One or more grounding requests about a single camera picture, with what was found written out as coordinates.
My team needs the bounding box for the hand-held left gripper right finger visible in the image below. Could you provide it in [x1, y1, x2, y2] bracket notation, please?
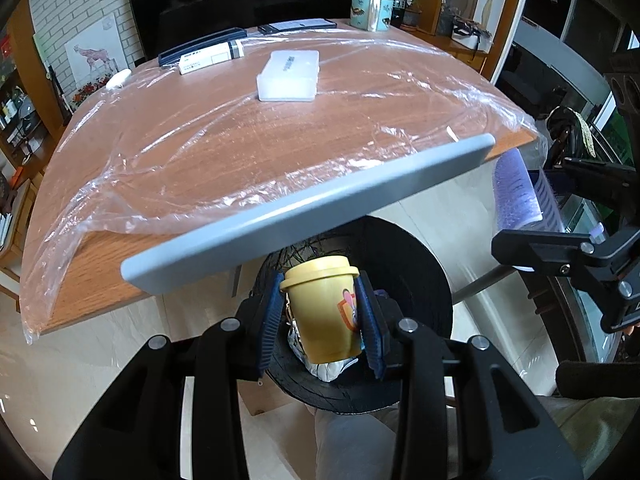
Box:
[354, 271, 586, 480]

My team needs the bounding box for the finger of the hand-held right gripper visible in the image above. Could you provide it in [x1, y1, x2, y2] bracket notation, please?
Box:
[532, 157, 640, 228]
[491, 227, 640, 293]

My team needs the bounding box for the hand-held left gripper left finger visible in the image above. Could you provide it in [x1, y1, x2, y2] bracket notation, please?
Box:
[52, 270, 287, 480]

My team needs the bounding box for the yellow lidded paper cup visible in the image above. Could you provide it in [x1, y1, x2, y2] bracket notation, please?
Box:
[279, 255, 363, 363]

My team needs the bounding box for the black round trash bin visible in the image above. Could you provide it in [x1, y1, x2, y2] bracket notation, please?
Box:
[250, 216, 453, 415]

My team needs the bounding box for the metal table leg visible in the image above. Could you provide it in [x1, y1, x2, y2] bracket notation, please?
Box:
[452, 265, 506, 306]

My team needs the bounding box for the person's leg in beige pants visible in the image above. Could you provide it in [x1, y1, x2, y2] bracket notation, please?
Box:
[314, 402, 401, 480]
[542, 395, 640, 480]

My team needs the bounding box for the clear plastic sheet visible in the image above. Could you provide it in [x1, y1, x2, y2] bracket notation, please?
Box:
[20, 27, 543, 346]

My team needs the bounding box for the white plastic box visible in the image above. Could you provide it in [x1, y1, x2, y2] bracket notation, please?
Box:
[256, 50, 321, 103]

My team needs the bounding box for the long white carton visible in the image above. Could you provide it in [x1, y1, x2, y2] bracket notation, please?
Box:
[178, 40, 246, 77]

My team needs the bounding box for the dark blue folder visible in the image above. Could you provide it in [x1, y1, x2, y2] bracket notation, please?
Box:
[158, 29, 247, 67]

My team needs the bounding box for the black flat phone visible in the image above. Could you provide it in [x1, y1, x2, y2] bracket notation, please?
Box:
[259, 19, 337, 36]

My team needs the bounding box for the animal drawing poster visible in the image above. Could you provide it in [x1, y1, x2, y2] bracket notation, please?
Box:
[64, 14, 126, 108]

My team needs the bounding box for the wooden bookshelf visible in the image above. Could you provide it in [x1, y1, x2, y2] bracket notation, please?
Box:
[0, 7, 68, 306]

